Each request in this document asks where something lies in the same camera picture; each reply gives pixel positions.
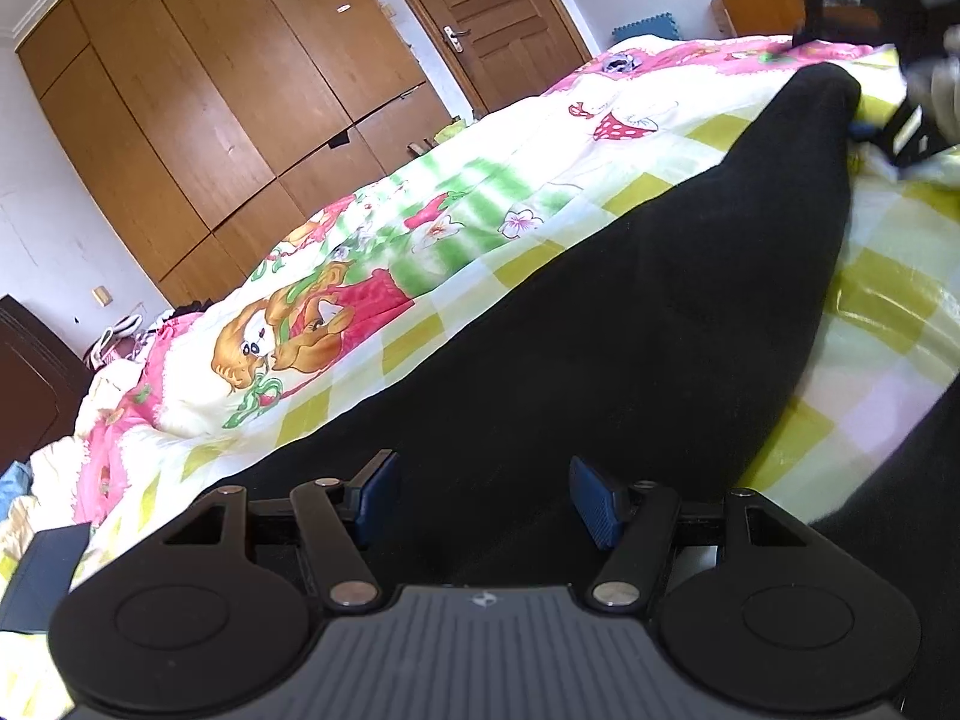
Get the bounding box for black pants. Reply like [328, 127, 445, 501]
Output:
[199, 60, 960, 720]

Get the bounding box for dark brown headboard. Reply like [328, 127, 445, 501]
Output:
[0, 294, 95, 470]

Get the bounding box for white striped bag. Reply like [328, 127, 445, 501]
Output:
[85, 315, 148, 370]

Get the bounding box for printed checkered blanket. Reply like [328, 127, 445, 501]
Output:
[0, 34, 960, 720]

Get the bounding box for wooden wardrobe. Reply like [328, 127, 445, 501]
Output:
[15, 0, 455, 312]

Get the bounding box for wooden door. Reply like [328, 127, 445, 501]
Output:
[366, 0, 595, 115]

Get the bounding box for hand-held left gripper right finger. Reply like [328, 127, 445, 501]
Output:
[568, 455, 815, 610]

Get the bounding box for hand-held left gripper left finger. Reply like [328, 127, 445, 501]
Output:
[161, 450, 398, 610]

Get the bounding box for blue foam mat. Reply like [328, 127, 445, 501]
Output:
[611, 20, 684, 45]

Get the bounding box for light blue cloth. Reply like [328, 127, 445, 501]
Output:
[0, 461, 35, 535]

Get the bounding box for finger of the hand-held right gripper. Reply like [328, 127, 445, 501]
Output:
[850, 82, 960, 170]

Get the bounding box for dark blue notebook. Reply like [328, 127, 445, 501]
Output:
[0, 521, 93, 635]

